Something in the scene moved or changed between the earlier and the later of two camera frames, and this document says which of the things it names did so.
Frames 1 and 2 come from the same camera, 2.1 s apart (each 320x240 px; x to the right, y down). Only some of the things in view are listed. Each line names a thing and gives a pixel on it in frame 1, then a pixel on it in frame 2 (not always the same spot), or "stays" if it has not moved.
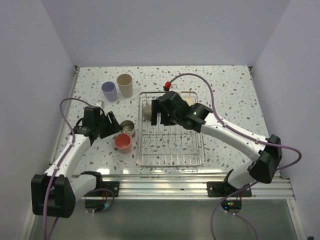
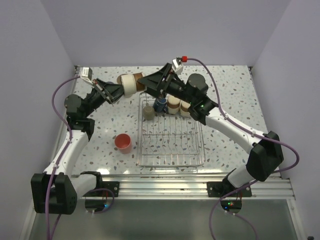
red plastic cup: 123,142 stays
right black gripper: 157,107 to 154,82
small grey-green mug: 147,111 stays
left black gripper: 113,127 to 113,92
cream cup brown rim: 128,127 to 130,83
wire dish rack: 163,145 stays
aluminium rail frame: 196,186 stays
